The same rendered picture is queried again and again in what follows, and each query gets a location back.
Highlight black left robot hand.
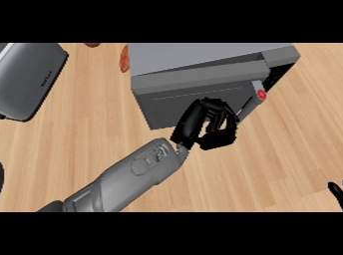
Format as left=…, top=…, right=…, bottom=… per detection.
left=170, top=97, right=241, bottom=151

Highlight grey microwave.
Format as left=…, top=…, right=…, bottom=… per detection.
left=127, top=43, right=302, bottom=130

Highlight reddish brown round object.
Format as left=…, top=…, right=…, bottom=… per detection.
left=120, top=45, right=133, bottom=74

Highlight silver toaster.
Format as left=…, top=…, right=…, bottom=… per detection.
left=0, top=43, right=71, bottom=123

